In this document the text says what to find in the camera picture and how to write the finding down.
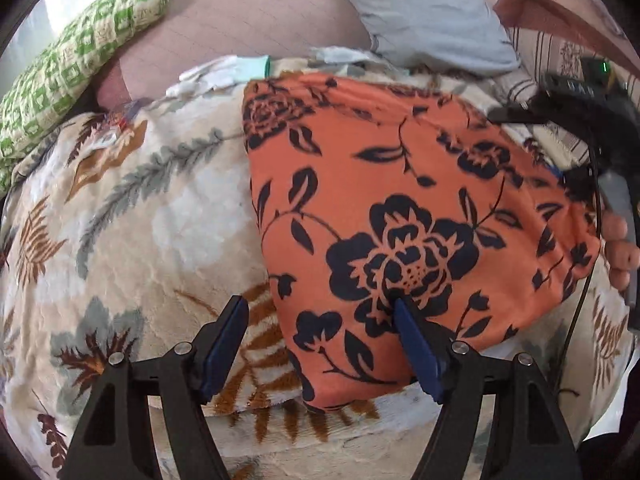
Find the orange black floral blouse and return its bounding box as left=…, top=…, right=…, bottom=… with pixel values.
left=242, top=73, right=600, bottom=411

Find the person right hand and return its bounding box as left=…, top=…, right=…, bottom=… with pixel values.
left=602, top=210, right=639, bottom=292

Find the red brown bedding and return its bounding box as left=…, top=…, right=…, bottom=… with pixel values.
left=486, top=0, right=639, bottom=72

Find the cream leaf pattern blanket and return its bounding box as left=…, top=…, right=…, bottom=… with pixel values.
left=0, top=54, right=634, bottom=480

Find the light grey pillow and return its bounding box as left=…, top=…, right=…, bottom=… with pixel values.
left=348, top=0, right=521, bottom=77

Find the small snack packet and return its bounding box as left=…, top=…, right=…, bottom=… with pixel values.
left=96, top=98, right=151, bottom=138

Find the white and teal small cloth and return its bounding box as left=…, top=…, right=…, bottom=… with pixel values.
left=165, top=55, right=271, bottom=99

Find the green checkered pillow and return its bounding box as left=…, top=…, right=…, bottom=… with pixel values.
left=1, top=0, right=169, bottom=195

